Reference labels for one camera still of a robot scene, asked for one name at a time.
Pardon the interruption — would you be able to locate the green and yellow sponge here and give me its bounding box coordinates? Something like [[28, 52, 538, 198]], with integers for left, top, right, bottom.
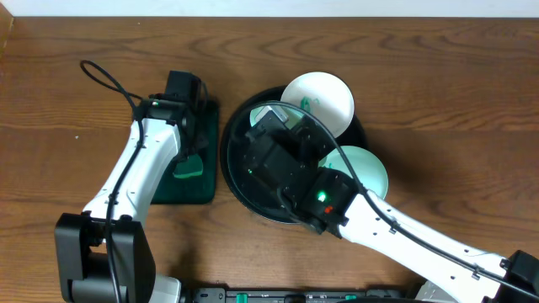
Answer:
[[173, 154, 204, 179]]

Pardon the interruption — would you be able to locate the white plate with green stain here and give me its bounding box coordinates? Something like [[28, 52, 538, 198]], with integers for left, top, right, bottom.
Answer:
[[280, 72, 355, 137]]

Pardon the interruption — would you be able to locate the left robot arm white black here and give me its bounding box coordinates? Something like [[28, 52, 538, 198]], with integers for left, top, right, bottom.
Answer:
[[54, 98, 196, 302]]

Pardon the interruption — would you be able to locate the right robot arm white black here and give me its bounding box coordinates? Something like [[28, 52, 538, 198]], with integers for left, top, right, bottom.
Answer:
[[236, 104, 538, 302]]

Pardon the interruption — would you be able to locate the round black tray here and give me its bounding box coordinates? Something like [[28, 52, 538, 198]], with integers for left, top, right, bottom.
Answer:
[[218, 86, 367, 225]]

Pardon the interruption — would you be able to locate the rectangular dark green tray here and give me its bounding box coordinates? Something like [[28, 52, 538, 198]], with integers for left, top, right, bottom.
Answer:
[[152, 100, 219, 205]]

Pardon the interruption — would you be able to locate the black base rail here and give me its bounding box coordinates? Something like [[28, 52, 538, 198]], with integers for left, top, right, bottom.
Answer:
[[179, 288, 408, 303]]

